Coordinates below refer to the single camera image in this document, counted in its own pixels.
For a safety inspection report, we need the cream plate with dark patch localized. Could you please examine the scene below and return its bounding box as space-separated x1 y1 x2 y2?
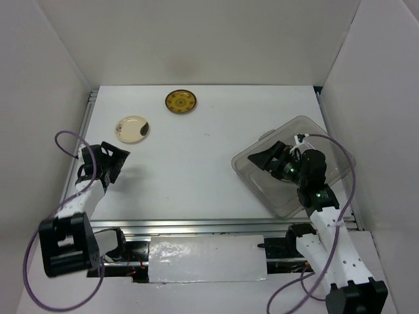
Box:
115 115 150 144

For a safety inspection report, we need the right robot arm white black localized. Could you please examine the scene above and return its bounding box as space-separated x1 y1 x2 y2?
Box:
247 134 388 313

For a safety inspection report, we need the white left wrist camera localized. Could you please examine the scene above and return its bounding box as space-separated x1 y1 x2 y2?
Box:
76 145 86 160

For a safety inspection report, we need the clear plastic bin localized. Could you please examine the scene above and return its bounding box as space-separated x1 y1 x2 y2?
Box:
232 116 350 220

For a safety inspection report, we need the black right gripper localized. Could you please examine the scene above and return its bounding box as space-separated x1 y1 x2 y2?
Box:
247 140 308 186

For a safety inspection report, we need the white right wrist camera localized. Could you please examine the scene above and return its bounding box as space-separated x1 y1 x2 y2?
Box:
290 133 311 154

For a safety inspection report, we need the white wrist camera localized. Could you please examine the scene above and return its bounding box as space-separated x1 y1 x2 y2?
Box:
76 145 86 160
290 133 311 154

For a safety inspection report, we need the white front cover panel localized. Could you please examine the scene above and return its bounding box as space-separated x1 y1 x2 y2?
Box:
148 235 268 283

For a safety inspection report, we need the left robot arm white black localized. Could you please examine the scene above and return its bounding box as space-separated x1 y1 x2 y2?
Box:
39 141 130 277

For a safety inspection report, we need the yellow patterned plate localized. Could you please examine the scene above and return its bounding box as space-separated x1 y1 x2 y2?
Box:
164 89 197 114

